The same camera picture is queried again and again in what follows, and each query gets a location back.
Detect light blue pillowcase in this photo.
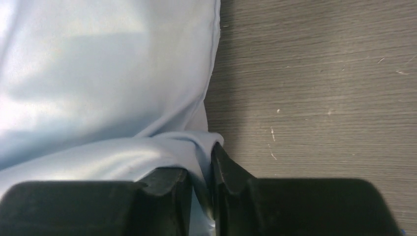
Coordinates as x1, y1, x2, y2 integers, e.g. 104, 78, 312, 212
0, 0, 223, 236

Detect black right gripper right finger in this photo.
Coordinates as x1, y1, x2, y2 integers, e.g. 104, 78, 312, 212
211, 144, 403, 236

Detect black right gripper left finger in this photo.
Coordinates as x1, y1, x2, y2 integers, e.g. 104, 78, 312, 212
0, 168, 192, 236

